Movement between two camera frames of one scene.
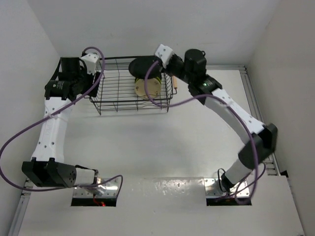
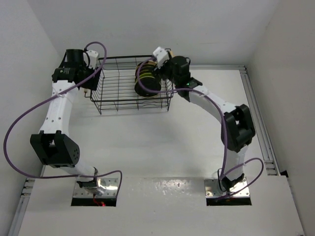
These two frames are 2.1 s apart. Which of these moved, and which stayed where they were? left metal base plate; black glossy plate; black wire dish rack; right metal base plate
Moved: black glossy plate
Stayed: black wire dish rack; right metal base plate; left metal base plate
